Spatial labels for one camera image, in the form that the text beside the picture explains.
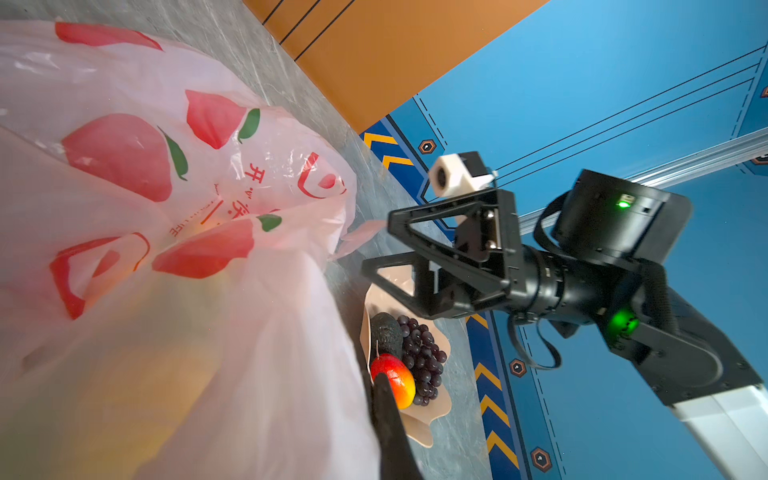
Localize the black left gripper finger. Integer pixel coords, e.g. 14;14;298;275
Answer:
370;373;423;480

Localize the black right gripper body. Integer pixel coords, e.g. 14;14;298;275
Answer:
449;189;627;336

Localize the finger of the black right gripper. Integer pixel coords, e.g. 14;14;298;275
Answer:
387;188;519;264
362;251;509;320

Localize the dark avocado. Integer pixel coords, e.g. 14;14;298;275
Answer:
370;312;404;359

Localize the orange yellow peach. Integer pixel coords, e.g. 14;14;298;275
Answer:
370;354;416;410

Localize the pink printed plastic bag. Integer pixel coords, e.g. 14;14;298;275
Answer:
1;21;381;479

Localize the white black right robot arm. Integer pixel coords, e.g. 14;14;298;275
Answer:
362;170;767;479

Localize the dark purple grape bunch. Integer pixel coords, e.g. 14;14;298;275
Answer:
396;315;448;407

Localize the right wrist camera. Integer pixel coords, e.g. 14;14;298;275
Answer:
428;151;497;198

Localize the right aluminium corner post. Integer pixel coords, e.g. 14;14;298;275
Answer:
515;127;768;236

